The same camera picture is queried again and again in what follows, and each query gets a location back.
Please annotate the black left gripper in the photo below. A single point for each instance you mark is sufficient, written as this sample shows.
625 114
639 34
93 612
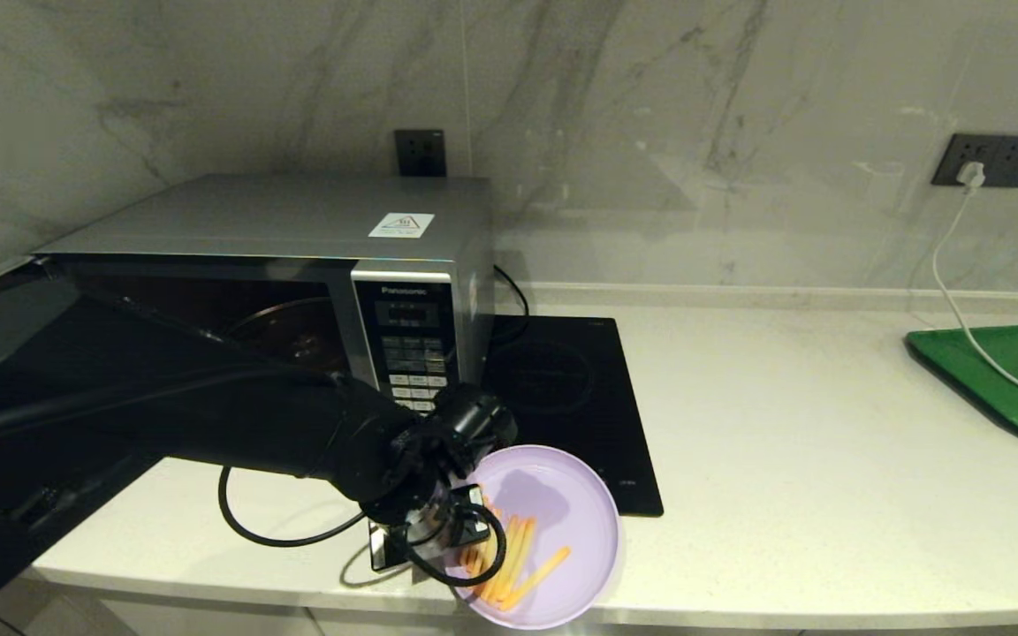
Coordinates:
465 517

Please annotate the purple round plate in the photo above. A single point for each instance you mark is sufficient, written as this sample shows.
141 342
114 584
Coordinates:
562 495

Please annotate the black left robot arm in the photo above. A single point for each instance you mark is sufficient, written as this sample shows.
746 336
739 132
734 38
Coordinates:
253 424

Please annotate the glass microwave turntable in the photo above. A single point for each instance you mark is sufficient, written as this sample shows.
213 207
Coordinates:
288 336

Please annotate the silver Panasonic microwave oven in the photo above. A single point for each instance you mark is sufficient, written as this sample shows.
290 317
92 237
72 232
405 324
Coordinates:
297 212

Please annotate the yellow french fry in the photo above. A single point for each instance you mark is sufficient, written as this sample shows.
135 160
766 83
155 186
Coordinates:
476 559
490 594
537 576
513 561
524 548

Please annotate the black induction cooktop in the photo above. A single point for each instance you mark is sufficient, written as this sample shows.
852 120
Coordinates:
580 389

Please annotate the white warning sticker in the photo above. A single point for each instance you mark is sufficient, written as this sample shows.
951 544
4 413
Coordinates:
402 225

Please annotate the white power plug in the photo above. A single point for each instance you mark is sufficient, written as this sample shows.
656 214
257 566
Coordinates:
969 175

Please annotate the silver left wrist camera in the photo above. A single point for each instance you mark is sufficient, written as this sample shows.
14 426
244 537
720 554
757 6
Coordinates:
390 548

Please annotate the small black wall socket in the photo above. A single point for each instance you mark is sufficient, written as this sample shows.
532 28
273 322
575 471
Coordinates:
421 152

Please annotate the wide black wall socket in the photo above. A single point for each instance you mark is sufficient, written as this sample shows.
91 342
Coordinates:
1008 161

